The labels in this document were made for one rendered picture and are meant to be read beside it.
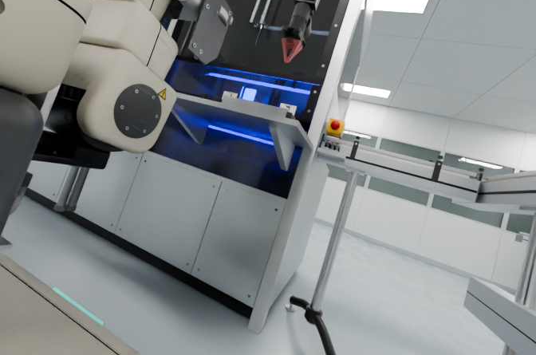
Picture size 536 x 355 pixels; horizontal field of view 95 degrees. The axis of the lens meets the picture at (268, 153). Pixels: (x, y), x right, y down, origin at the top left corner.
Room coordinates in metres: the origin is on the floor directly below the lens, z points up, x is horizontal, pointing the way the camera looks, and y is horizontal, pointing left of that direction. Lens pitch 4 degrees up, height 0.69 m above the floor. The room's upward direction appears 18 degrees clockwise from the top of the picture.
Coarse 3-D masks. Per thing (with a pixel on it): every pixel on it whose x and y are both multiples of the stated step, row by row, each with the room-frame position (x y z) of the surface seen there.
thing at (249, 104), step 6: (222, 102) 0.89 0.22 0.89; (228, 102) 0.89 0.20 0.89; (234, 102) 0.88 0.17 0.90; (240, 102) 0.87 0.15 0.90; (246, 102) 0.86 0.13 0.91; (252, 102) 0.85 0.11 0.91; (252, 108) 0.85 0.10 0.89; (258, 108) 0.84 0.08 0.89; (264, 108) 0.84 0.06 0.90; (270, 108) 0.83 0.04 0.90; (276, 108) 0.82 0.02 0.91; (282, 108) 0.82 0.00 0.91; (276, 114) 0.82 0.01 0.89; (282, 114) 0.81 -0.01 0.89
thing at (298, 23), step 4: (296, 16) 0.79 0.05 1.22; (300, 16) 0.79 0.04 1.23; (292, 20) 0.80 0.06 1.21; (296, 20) 0.79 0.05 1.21; (300, 20) 0.79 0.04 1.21; (304, 20) 0.80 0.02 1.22; (292, 24) 0.80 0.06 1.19; (296, 24) 0.79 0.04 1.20; (300, 24) 0.79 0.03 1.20; (304, 24) 0.80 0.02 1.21; (284, 28) 0.78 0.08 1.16; (288, 28) 0.78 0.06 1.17; (292, 28) 0.77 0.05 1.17; (296, 28) 0.76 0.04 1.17; (300, 28) 0.76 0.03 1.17; (304, 28) 0.80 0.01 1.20; (284, 32) 0.80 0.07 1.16; (288, 32) 0.80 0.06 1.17; (292, 32) 0.79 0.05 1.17; (288, 36) 0.82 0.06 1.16; (292, 36) 0.81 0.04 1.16; (304, 40) 0.83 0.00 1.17; (304, 44) 0.84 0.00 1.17
